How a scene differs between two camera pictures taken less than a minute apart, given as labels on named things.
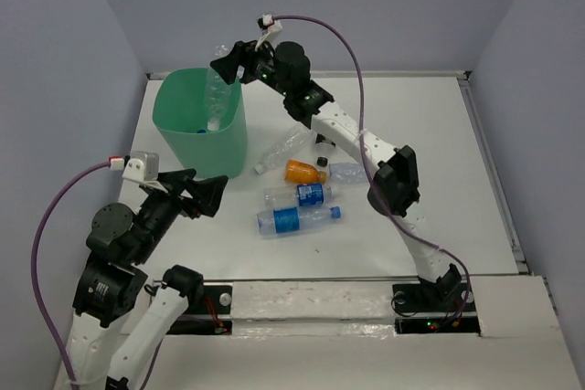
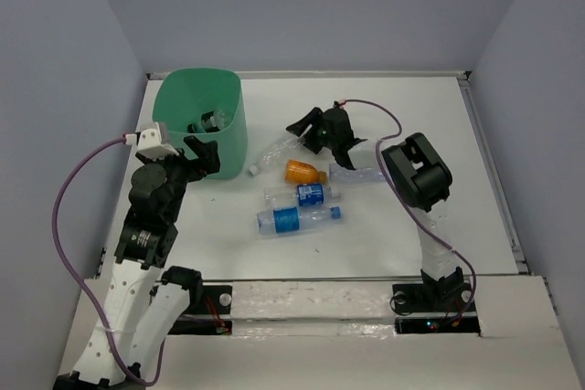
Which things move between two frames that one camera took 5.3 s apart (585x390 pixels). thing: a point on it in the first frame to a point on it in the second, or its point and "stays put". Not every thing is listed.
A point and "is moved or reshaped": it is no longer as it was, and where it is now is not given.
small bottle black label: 324,144 is moved or reshaped
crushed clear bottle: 347,173 stays put
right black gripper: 244,54 to 299,126
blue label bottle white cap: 300,195 stays put
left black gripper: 208,191 to 208,162
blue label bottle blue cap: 283,221 stays put
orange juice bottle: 303,172 stays put
